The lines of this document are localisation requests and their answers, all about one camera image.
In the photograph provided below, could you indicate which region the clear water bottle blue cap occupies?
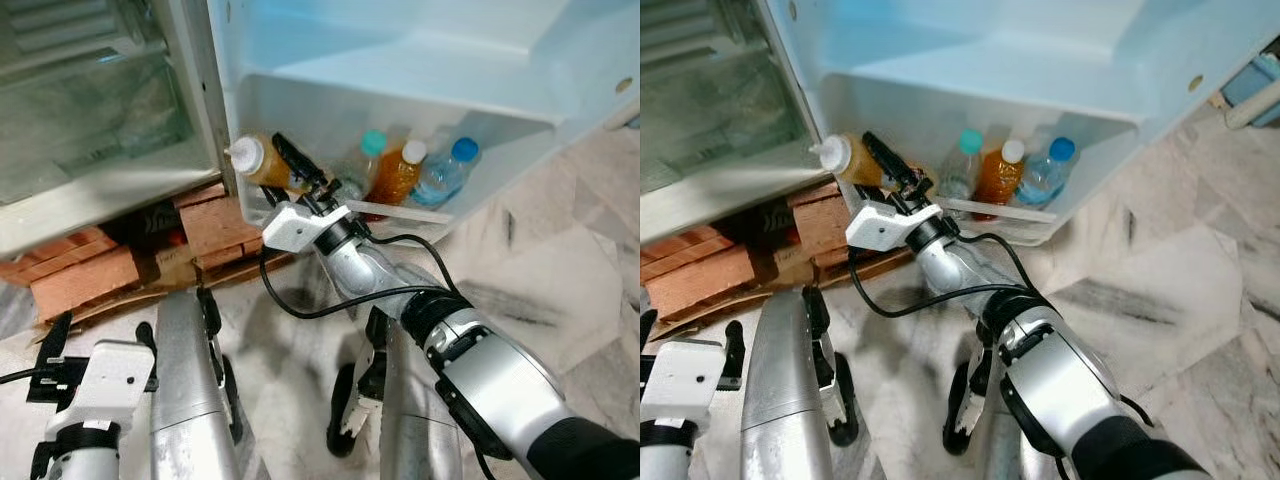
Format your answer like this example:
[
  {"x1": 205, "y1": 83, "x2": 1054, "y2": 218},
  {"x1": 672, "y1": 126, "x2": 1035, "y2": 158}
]
[
  {"x1": 1012, "y1": 137, "x2": 1077, "y2": 208},
  {"x1": 410, "y1": 137, "x2": 481, "y2": 209}
]

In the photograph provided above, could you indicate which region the white table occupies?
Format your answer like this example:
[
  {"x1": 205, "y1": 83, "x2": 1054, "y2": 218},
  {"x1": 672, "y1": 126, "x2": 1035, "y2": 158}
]
[{"x1": 1228, "y1": 88, "x2": 1280, "y2": 131}]

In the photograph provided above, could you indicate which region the silver right robot leg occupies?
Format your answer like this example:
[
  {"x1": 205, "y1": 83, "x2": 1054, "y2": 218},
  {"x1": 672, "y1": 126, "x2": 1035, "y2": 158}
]
[
  {"x1": 945, "y1": 345, "x2": 1031, "y2": 480},
  {"x1": 328, "y1": 308, "x2": 466, "y2": 480}
]

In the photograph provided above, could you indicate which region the black ribbed plastic part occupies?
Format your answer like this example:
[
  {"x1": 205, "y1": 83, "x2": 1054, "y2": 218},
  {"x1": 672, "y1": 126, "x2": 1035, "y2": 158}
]
[
  {"x1": 128, "y1": 205, "x2": 189, "y2": 249},
  {"x1": 735, "y1": 200, "x2": 801, "y2": 246}
]

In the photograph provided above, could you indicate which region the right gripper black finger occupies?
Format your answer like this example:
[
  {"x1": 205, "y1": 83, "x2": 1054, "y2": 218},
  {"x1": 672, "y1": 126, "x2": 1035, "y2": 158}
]
[
  {"x1": 862, "y1": 132, "x2": 916, "y2": 189},
  {"x1": 272, "y1": 133, "x2": 323, "y2": 193}
]

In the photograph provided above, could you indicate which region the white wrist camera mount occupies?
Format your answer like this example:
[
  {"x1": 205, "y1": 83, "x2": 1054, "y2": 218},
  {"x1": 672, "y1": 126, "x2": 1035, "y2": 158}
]
[
  {"x1": 60, "y1": 340, "x2": 157, "y2": 426},
  {"x1": 846, "y1": 203, "x2": 943, "y2": 252},
  {"x1": 262, "y1": 202, "x2": 351, "y2": 254},
  {"x1": 640, "y1": 340, "x2": 726, "y2": 423}
]

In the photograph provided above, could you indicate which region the white fridge shelf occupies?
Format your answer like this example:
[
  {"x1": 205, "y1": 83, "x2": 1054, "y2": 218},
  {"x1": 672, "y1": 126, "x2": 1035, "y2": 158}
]
[
  {"x1": 0, "y1": 0, "x2": 161, "y2": 61},
  {"x1": 640, "y1": 0, "x2": 761, "y2": 61}
]

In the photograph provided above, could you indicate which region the clear bottle teal cap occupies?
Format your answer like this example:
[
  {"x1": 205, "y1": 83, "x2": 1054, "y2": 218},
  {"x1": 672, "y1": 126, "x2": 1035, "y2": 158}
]
[
  {"x1": 938, "y1": 128, "x2": 984, "y2": 199},
  {"x1": 340, "y1": 130, "x2": 389, "y2": 201}
]

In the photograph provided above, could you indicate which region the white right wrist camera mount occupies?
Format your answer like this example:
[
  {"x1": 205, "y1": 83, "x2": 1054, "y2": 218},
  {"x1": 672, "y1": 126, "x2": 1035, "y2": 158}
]
[
  {"x1": 846, "y1": 203, "x2": 943, "y2": 252},
  {"x1": 262, "y1": 202, "x2": 351, "y2": 254}
]

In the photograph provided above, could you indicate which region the amber drink bottle white cap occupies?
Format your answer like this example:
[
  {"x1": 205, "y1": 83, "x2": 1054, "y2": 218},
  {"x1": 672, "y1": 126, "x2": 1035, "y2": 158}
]
[
  {"x1": 365, "y1": 140, "x2": 429, "y2": 209},
  {"x1": 975, "y1": 139, "x2": 1028, "y2": 207}
]

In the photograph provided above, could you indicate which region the amber sauce bottle white nozzle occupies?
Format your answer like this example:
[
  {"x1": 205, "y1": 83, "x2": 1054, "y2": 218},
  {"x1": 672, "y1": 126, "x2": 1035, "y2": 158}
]
[
  {"x1": 810, "y1": 133, "x2": 886, "y2": 189},
  {"x1": 225, "y1": 133, "x2": 306, "y2": 193}
]

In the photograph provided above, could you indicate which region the clear fridge crisper drawer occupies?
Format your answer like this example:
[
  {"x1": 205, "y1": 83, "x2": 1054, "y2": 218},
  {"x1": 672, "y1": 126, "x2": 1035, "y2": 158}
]
[
  {"x1": 640, "y1": 50, "x2": 806, "y2": 196},
  {"x1": 0, "y1": 48, "x2": 198, "y2": 208}
]

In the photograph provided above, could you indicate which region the brown cardboard sheet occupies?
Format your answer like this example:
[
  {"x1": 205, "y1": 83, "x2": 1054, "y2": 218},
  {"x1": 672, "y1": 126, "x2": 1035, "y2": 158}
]
[
  {"x1": 650, "y1": 245, "x2": 901, "y2": 331},
  {"x1": 38, "y1": 245, "x2": 301, "y2": 331}
]

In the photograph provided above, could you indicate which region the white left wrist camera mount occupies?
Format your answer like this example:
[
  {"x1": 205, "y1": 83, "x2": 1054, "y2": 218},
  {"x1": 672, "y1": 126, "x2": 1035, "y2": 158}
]
[
  {"x1": 640, "y1": 340, "x2": 726, "y2": 423},
  {"x1": 60, "y1": 340, "x2": 157, "y2": 426}
]

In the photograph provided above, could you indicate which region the light blue plastic bin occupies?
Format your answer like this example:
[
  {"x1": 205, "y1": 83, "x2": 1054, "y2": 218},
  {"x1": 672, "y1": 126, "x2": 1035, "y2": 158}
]
[{"x1": 1220, "y1": 52, "x2": 1280, "y2": 111}]

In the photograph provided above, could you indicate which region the red brick pile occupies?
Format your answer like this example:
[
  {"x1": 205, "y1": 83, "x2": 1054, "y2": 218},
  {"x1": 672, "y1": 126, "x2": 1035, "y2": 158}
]
[
  {"x1": 0, "y1": 183, "x2": 266, "y2": 323},
  {"x1": 640, "y1": 183, "x2": 856, "y2": 321}
]

